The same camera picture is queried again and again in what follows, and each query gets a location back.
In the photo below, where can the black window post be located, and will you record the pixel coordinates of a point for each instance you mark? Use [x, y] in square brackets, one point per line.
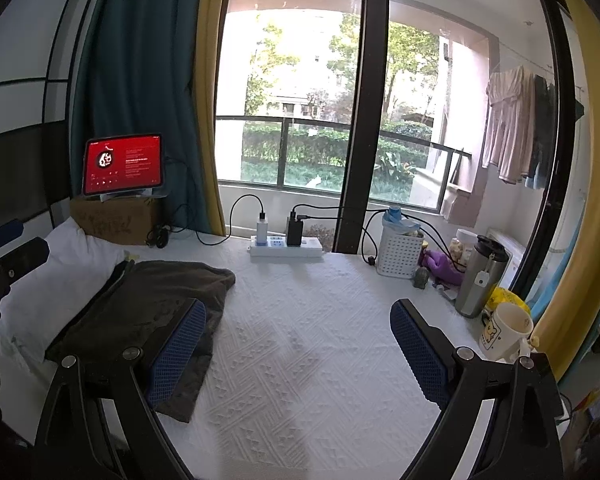
[362, 110]

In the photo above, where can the white bear print mug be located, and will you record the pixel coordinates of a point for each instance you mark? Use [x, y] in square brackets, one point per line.
[500, 335]

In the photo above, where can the yellow curtain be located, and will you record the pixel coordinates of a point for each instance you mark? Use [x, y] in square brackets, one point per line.
[210, 110]
[595, 210]

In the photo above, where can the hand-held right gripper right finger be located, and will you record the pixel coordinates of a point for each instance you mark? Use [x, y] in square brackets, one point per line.
[420, 355]

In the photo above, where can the blue plastic bag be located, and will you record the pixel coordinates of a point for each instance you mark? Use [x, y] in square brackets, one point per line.
[397, 220]

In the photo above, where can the white power strip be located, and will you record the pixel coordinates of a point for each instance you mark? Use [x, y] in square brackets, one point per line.
[300, 250]

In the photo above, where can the tablet with red screen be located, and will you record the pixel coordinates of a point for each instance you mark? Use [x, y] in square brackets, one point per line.
[122, 165]

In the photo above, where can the white plastic basket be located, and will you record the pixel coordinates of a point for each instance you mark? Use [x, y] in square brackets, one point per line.
[399, 257]

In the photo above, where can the stainless steel tumbler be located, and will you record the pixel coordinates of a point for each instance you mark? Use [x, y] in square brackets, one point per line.
[472, 300]

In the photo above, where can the green figurine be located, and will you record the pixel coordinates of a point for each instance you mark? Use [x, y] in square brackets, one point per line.
[421, 279]

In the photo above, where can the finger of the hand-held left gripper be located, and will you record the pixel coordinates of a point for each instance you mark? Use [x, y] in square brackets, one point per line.
[22, 255]
[2, 234]

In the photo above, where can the black charger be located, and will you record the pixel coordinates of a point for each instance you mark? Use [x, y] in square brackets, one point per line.
[294, 232]

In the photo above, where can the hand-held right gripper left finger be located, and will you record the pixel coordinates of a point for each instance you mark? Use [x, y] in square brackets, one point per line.
[177, 355]

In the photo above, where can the dark hanging garment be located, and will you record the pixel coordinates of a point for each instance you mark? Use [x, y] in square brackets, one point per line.
[541, 135]

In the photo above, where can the white charger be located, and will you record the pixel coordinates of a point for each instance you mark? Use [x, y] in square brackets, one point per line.
[262, 230]

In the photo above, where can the light hanging garment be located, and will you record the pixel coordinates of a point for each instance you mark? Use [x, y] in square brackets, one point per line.
[507, 125]

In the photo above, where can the clear snack jar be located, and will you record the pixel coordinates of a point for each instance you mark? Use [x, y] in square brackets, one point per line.
[462, 250]

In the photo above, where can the dark olive t-shirt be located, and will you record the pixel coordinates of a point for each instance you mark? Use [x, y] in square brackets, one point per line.
[145, 290]

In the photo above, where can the purple plush toy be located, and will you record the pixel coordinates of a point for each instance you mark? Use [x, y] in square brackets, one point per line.
[442, 267]

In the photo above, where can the white hang tag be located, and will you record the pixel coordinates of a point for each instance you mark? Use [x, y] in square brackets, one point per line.
[481, 278]

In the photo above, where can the light blue curtain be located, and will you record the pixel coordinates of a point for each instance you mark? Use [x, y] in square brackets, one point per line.
[555, 285]

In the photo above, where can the cardboard box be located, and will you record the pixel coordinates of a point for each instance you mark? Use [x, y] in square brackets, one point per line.
[115, 220]

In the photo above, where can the white pillow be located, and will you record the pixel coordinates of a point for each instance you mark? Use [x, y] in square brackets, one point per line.
[45, 285]

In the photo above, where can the black sliding door frame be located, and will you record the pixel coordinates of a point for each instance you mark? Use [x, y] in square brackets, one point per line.
[565, 135]

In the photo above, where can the clear tablet stand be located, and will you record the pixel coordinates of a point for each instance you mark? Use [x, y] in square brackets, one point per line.
[130, 195]

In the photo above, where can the yellow plastic bag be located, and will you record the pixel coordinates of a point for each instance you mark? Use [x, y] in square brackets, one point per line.
[507, 300]

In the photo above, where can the balcony railing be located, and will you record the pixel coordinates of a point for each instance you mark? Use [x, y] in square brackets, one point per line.
[330, 122]

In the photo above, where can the teal curtain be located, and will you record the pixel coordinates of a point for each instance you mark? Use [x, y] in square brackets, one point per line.
[140, 85]

